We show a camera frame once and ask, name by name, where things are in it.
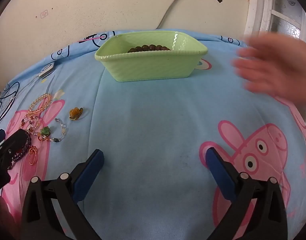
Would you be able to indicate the amber stone pendant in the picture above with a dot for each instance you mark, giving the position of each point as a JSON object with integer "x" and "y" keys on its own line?
{"x": 75, "y": 112}

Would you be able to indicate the white window frame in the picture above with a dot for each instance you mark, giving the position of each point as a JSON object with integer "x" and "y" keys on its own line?
{"x": 260, "y": 7}

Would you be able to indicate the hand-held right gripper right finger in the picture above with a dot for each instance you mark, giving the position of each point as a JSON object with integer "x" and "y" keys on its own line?
{"x": 221, "y": 173}

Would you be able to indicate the blue cartoon pig blanket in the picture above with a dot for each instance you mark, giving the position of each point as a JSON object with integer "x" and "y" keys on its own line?
{"x": 153, "y": 120}

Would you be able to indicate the light green plastic basket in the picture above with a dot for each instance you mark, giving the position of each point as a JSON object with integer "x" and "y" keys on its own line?
{"x": 153, "y": 63}

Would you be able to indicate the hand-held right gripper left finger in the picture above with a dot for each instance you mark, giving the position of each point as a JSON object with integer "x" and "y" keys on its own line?
{"x": 89, "y": 172}

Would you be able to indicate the green stone pendant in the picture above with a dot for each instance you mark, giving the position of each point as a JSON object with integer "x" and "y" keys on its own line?
{"x": 45, "y": 131}

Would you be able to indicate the small white device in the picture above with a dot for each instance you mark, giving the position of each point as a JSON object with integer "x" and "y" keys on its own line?
{"x": 47, "y": 70}

